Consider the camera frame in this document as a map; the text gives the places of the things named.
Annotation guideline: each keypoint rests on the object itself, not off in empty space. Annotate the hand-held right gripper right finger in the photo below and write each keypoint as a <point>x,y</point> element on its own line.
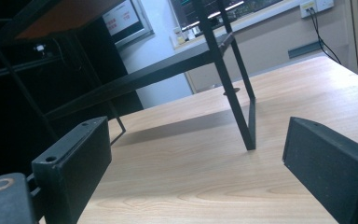
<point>332,161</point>

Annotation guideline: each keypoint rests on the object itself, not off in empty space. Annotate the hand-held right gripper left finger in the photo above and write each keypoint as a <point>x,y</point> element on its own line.
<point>74,168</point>

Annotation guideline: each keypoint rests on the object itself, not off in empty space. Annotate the small bottles on sill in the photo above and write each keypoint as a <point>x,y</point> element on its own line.
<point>185,33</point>

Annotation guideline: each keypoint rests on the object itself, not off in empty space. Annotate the dark window with sill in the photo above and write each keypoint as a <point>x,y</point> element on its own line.
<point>230,11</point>

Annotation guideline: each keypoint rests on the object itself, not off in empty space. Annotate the black metal frame shelf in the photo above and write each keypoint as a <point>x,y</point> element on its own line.
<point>155,71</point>

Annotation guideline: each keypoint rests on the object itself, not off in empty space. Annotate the wall-mounted monitor screen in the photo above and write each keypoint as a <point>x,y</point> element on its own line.
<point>122,20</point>

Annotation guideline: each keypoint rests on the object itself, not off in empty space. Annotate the white wall socket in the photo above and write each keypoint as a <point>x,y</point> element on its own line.
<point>316,6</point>

